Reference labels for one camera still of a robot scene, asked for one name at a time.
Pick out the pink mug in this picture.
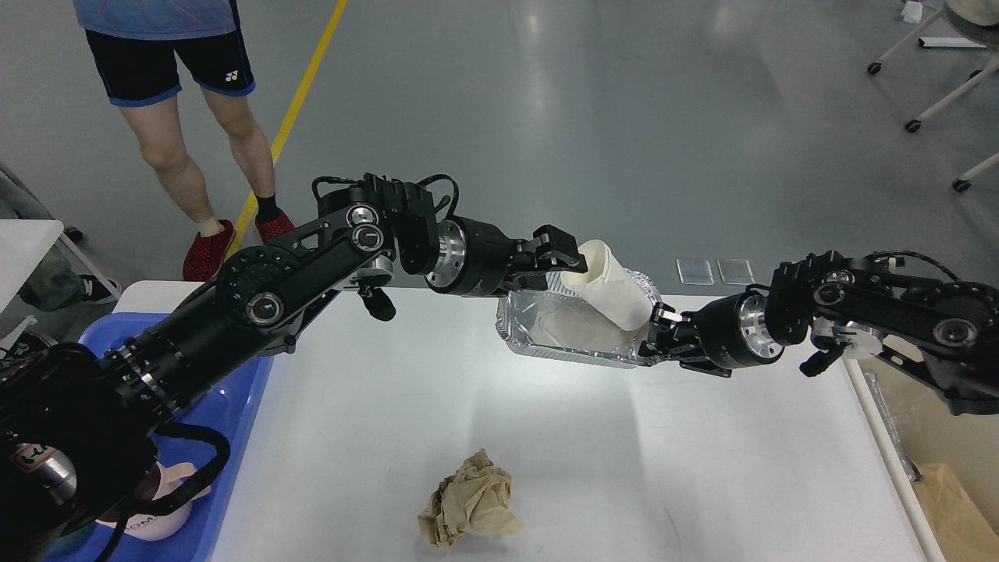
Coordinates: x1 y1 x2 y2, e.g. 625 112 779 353
98 461 213 542

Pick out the blue plastic tray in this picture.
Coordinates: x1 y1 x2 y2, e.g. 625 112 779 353
43 312 272 561

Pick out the black sneaker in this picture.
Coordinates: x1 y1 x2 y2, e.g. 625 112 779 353
7 330 59 355

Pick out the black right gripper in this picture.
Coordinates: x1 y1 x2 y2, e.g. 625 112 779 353
638 293 784 378

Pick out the clear floor plate left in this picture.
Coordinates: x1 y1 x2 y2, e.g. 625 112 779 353
677 258 715 286

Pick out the white rolling chair base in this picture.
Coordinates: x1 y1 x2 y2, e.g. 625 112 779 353
866 0 999 194

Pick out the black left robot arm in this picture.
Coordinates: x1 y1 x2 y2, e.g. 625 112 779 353
1 173 588 561

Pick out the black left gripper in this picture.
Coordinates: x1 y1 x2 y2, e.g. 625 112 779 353
425 217 588 297

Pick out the white side table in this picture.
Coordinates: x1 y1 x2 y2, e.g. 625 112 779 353
1 219 122 368

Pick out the white paper cup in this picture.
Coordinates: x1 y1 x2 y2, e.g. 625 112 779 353
560 240 653 331

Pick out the beige plastic bin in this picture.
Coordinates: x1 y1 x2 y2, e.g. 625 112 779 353
844 359 998 561

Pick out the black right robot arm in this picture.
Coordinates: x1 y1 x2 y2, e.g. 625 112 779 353
638 251 998 416

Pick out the aluminium foil tray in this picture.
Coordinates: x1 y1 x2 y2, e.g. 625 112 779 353
496 272 663 369

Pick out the standing person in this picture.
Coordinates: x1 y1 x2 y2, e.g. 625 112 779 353
73 0 296 283

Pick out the brown paper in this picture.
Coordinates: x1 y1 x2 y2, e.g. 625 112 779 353
417 449 524 549

